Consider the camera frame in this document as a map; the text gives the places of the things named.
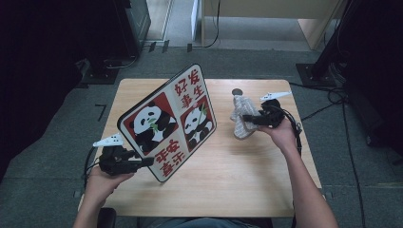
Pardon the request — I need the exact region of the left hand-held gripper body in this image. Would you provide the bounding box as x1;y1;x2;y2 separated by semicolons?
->
92;132;141;177

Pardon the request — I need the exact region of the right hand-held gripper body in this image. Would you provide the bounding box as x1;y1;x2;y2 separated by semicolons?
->
259;90;293;129

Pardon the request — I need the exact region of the grey patterned cloth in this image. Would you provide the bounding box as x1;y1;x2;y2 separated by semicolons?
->
230;94;263;141

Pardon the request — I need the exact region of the panda picture board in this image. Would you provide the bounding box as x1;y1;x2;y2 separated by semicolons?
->
117;63;218;183

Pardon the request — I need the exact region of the person's right hand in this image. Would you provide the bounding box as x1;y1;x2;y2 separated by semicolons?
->
258;118;297;153

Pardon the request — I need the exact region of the person's left hand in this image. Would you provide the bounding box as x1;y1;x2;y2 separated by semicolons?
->
85;167;136;203

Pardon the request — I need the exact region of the black floor tape corner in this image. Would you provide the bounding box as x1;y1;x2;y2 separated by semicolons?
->
94;104;108;123

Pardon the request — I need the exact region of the person's blue-grey shirt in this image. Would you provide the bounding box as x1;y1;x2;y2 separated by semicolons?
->
155;218;255;228

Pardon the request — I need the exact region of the light wooden desk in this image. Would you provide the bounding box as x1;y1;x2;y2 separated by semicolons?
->
201;0;347;51

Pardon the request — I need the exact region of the dark cabinet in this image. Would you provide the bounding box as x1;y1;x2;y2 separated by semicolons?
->
113;0;152;58

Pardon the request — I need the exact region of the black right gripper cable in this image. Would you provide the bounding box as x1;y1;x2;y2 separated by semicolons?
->
278;105;303;158

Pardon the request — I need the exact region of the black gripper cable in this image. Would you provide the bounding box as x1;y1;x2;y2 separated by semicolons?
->
83;145;103;188
278;105;303;158

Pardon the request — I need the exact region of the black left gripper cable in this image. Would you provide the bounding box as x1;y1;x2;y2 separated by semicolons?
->
83;145;103;188

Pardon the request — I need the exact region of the short black floor cable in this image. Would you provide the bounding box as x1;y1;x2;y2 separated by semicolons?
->
299;99;345;123

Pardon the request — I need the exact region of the black stand base plate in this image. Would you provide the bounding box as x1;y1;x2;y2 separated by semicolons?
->
296;62;337;88
79;58;121;86

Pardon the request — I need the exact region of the long black floor cable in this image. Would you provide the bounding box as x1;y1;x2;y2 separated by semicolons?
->
288;81;369;228

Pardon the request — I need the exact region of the black hanging cable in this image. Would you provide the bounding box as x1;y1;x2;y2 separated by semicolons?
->
202;0;221;49

